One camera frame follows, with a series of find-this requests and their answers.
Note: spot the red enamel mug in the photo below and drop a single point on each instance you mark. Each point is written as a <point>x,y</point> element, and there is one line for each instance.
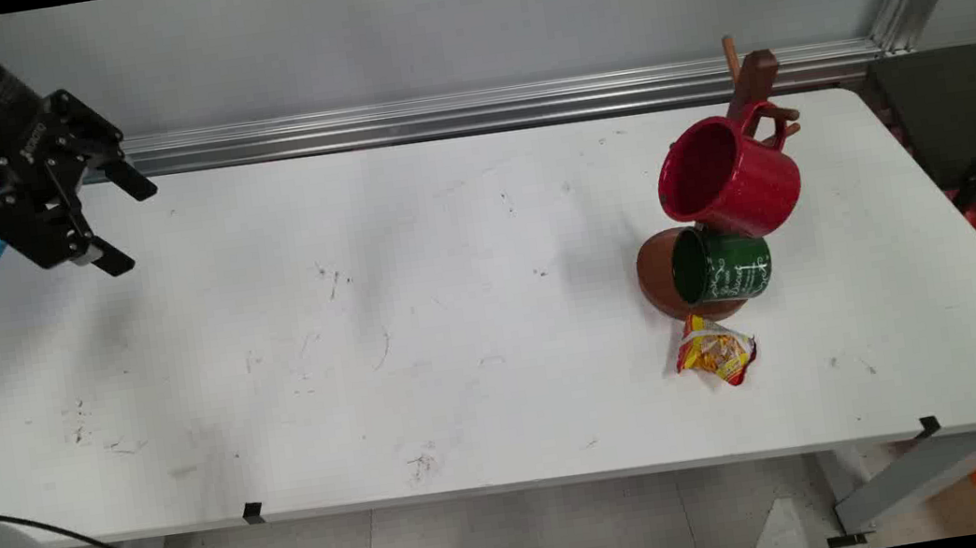
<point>749,183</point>

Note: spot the black tape marker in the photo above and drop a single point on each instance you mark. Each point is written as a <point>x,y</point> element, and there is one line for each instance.
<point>929,425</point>
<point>252,511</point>

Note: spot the yellow red snack packet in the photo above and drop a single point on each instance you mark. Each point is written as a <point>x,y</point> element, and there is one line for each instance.
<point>715,352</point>

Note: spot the green enamel mug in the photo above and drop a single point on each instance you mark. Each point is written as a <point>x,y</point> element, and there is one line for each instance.
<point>732,265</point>

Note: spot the brown wooden mug tree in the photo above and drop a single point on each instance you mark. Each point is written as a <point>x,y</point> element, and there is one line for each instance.
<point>759,78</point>

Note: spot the long aluminium rail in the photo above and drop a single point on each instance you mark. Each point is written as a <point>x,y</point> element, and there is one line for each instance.
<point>430,117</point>

